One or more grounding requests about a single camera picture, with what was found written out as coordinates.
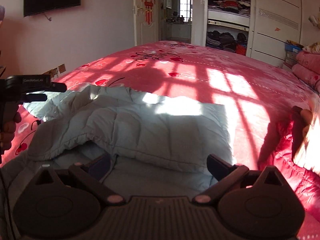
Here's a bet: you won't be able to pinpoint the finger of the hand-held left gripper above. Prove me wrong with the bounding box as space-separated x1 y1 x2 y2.
50 82 67 93
22 93 48 103

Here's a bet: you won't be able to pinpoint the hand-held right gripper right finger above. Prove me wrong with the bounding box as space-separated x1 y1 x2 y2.
192 154 287 205

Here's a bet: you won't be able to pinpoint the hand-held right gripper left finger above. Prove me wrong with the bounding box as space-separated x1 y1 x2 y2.
31 152 127 205

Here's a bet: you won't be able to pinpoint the light blue down jacket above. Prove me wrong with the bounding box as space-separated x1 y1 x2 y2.
0 84 237 240

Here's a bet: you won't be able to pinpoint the pile of dark folded clothes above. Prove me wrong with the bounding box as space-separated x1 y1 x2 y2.
206 30 249 55

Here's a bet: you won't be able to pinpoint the pile of colourful folded clothes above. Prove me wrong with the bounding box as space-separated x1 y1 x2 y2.
208 0 251 18

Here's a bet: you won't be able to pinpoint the person's left hand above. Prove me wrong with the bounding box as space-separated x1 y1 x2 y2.
0 112 22 151

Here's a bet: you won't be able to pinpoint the red garment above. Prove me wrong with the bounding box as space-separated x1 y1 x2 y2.
257 105 320 220

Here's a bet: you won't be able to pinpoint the white door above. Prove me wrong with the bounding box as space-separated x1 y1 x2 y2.
133 0 160 47

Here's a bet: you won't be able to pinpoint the peach quilted blanket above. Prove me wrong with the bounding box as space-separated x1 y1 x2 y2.
292 96 320 177

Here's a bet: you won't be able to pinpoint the pink printed bed blanket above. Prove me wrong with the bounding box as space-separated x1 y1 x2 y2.
0 40 320 240

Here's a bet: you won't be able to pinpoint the stacked shoe boxes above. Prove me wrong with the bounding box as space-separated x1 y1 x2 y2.
285 51 298 64

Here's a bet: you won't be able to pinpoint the folded pink quilt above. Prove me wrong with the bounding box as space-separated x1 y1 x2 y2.
291 50 320 93

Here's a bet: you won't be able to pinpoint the white wardrobe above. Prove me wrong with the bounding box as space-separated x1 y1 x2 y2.
192 0 310 67

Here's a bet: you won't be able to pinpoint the blue shoe box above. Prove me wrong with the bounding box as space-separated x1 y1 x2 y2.
285 44 303 53

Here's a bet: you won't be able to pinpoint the kitchen window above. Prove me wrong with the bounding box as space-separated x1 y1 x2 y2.
179 0 192 18

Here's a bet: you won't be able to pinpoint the floral pillow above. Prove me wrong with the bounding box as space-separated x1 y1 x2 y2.
302 42 320 54

